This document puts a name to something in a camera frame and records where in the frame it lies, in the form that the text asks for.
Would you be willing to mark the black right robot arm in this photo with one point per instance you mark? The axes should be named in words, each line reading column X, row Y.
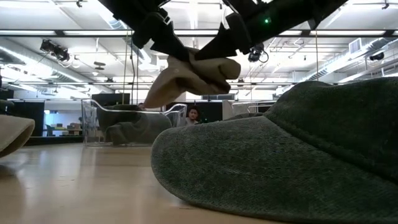
column 329, row 11

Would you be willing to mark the black computer monitor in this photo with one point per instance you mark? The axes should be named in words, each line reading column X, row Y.
column 110, row 99

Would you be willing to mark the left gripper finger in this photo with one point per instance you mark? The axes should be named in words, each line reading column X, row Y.
column 171, row 45

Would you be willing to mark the background desk with chairs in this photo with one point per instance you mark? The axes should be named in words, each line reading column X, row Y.
column 65, row 129

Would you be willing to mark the large dark green hat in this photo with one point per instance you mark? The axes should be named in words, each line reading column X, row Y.
column 280, row 161

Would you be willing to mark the black ceiling spotlight cluster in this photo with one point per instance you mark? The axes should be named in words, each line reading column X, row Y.
column 56, row 51

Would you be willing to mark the black partition panel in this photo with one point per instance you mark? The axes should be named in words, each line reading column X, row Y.
column 29, row 118

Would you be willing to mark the round ceiling disc lamp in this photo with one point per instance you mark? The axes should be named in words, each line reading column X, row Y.
column 99, row 63

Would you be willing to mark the person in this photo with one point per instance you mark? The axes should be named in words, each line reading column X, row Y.
column 192, row 116

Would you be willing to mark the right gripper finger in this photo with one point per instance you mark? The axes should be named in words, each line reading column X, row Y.
column 222, row 46
column 241, row 31

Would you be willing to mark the clear plastic bin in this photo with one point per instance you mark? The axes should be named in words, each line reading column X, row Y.
column 90, row 124
column 248, row 107

